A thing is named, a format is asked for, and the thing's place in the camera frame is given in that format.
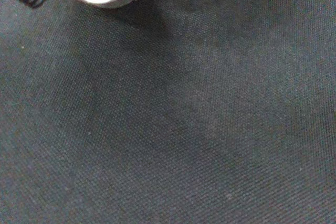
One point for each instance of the black bench cloth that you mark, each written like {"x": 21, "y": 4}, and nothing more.
{"x": 168, "y": 119}

